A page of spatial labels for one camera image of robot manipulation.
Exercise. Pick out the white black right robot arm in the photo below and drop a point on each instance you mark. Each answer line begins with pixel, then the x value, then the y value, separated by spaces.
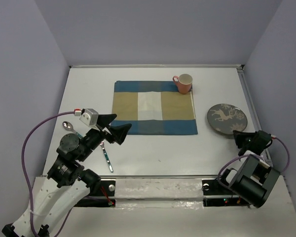
pixel 249 175

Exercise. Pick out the white taped front rail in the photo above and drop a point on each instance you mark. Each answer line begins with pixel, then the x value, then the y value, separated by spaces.
pixel 158 189

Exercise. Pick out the grey plate with deer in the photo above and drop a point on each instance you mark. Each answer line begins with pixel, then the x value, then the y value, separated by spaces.
pixel 225 118

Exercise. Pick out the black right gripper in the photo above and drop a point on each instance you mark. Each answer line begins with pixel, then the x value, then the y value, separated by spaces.
pixel 239 135

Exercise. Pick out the blue beige checked cloth placemat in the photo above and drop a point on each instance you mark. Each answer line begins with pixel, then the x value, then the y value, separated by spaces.
pixel 153 108

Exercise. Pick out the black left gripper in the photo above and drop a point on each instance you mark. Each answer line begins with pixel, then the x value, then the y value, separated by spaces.
pixel 119 133

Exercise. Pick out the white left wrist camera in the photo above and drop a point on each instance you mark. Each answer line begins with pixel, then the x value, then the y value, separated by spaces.
pixel 88 117

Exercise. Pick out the fork with green handle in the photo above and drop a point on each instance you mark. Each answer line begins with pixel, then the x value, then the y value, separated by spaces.
pixel 102 145

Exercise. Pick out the spoon with green handle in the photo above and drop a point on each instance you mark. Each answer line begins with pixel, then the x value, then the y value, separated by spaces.
pixel 69 127

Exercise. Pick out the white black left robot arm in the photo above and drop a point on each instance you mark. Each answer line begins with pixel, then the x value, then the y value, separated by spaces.
pixel 67 182

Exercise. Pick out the pink ceramic mug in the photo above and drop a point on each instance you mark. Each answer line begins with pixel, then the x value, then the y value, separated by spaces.
pixel 183 83

